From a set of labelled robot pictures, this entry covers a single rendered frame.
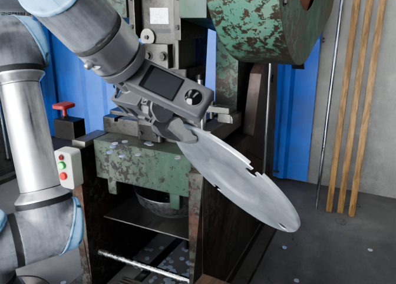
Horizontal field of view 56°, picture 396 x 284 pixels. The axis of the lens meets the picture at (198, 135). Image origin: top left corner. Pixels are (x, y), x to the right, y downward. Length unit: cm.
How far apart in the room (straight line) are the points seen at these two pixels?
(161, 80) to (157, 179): 80
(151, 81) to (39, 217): 46
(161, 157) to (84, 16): 84
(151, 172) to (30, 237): 54
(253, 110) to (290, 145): 101
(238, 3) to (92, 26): 54
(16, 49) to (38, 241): 40
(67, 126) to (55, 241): 64
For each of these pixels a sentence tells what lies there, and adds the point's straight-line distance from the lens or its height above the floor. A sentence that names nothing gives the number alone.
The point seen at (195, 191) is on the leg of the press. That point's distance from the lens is 115.
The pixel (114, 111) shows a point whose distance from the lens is 122.
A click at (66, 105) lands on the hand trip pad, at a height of 76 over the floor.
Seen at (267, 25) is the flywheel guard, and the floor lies 105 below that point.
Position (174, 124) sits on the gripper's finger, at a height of 91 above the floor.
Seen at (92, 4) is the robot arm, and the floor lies 108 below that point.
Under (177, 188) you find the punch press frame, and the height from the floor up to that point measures 52.
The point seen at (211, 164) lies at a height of 80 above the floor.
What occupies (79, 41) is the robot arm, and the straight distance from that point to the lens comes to 47.
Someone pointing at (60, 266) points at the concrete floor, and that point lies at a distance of 187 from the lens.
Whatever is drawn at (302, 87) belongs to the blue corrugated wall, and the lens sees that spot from 242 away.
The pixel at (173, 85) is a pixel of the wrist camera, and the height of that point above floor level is 98.
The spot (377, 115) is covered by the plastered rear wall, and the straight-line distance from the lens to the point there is 244.
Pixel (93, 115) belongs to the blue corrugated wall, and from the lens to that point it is 323.
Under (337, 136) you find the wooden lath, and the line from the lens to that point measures 217.
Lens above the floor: 107
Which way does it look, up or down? 18 degrees down
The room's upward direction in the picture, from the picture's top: straight up
